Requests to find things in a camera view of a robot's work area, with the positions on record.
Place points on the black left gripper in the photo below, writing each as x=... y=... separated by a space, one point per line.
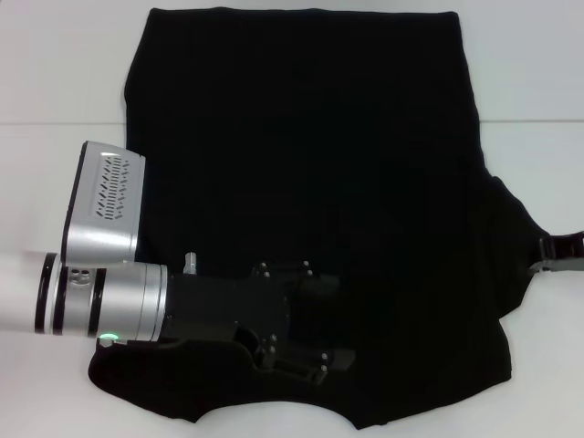
x=228 y=303

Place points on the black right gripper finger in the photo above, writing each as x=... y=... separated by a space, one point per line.
x=563 y=244
x=556 y=266

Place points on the black shirt with FREE print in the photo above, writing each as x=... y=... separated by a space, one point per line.
x=301 y=150

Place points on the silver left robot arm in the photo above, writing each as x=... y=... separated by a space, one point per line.
x=91 y=296

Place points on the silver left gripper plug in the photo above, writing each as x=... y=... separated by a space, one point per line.
x=191 y=263

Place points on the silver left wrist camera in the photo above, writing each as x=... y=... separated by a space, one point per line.
x=102 y=201

